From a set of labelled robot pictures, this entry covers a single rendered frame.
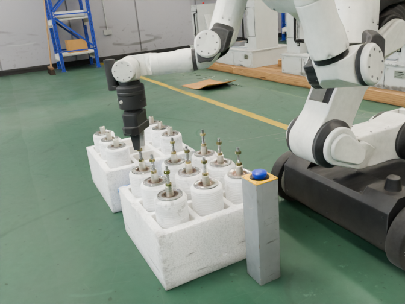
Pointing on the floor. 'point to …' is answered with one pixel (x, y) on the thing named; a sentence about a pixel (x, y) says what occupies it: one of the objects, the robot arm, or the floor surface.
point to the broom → (49, 46)
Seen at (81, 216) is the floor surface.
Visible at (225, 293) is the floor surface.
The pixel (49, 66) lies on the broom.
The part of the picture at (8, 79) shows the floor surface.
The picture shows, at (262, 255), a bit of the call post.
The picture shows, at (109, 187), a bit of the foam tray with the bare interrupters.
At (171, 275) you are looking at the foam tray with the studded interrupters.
